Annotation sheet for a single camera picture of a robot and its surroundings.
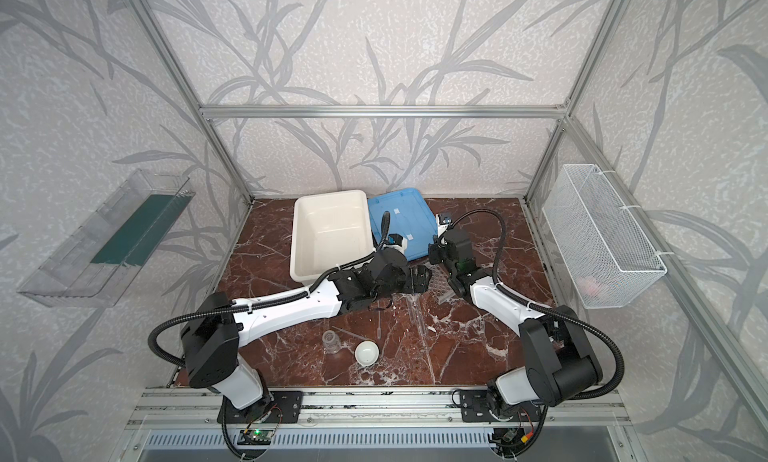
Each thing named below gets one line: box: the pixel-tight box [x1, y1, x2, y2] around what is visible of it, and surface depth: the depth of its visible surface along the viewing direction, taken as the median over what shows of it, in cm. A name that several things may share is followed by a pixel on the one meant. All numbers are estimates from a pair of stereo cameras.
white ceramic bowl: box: [354, 340, 380, 367], surface depth 84 cm
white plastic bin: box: [290, 190, 375, 284], surface depth 104 cm
